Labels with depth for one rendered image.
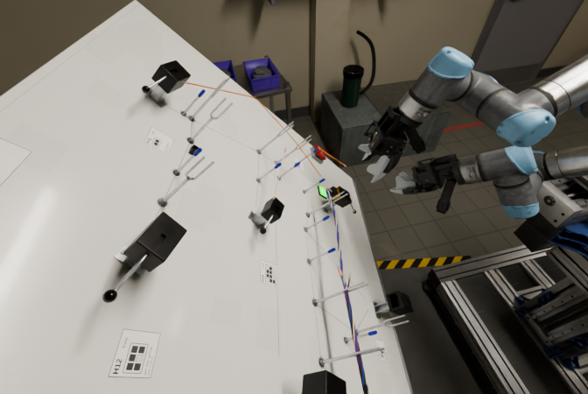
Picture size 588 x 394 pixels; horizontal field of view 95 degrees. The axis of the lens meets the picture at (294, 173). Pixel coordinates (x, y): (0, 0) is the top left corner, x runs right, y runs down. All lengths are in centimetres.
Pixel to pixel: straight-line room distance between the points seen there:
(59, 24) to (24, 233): 264
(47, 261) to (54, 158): 15
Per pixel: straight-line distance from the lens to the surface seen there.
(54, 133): 53
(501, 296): 201
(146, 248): 38
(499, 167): 83
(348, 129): 232
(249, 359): 54
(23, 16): 309
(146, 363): 45
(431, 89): 66
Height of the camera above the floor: 181
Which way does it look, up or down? 46 degrees down
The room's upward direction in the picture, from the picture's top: 3 degrees counter-clockwise
